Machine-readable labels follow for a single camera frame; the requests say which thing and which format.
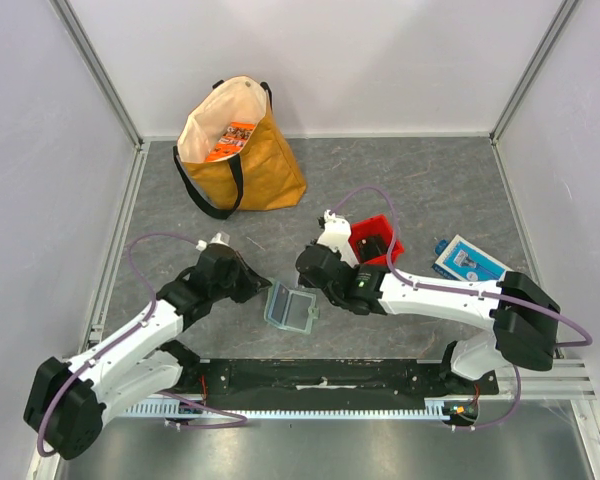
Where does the red plastic bin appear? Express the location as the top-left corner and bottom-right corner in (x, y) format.
(348, 214), (394, 267)

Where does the mustard yellow tote bag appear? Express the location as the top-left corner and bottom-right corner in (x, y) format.
(173, 76), (307, 220)

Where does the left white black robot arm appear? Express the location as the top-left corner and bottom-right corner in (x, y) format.
(23, 243), (271, 460)

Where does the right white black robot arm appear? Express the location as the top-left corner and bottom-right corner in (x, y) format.
(296, 245), (560, 394)

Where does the small black object in bin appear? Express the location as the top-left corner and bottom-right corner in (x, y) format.
(358, 235), (387, 263)

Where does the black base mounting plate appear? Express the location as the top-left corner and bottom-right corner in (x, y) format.
(173, 359), (499, 398)

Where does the orange printed box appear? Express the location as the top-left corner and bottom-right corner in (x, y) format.
(204, 122), (256, 163)

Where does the blue razor package box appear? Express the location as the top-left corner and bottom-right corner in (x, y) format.
(432, 235), (510, 282)

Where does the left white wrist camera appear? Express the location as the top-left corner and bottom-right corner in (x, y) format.
(195, 231), (230, 252)

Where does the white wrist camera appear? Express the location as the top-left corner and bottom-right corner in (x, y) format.
(317, 210), (359, 267)
(195, 231), (230, 252)

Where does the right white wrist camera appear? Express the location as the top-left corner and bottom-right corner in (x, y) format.
(317, 210), (359, 267)

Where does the grey slotted cable duct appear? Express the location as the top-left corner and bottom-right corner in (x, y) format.
(124, 394), (461, 420)

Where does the left aluminium frame post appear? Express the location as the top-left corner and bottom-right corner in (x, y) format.
(50, 0), (144, 148)

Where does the aluminium frame post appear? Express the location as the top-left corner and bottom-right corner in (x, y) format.
(489, 0), (581, 147)
(50, 0), (144, 148)

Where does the right aluminium frame post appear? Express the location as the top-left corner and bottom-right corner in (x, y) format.
(489, 0), (581, 147)

